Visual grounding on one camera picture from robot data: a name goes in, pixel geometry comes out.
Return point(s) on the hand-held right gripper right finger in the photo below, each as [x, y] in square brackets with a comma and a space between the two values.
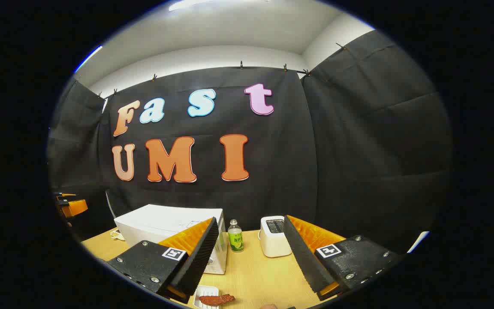
[302, 257]

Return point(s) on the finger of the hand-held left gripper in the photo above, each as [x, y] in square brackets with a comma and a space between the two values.
[75, 207]
[67, 195]

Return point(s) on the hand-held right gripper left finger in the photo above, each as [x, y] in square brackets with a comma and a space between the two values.
[200, 257]

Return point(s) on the red-brown meat strip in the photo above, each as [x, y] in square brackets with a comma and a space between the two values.
[215, 300]

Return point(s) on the white microwave oven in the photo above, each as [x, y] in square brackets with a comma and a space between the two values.
[161, 223]

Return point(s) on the white toaster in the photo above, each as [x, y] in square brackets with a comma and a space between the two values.
[272, 244]

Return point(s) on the white ribbed tray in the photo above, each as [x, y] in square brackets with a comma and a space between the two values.
[206, 291]

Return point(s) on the green label drink bottle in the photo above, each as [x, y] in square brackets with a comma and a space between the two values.
[235, 240]

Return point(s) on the black backdrop cloth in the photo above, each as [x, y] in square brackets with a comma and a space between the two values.
[315, 150]

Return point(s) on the row of black cloth clips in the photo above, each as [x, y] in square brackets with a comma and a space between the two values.
[241, 65]

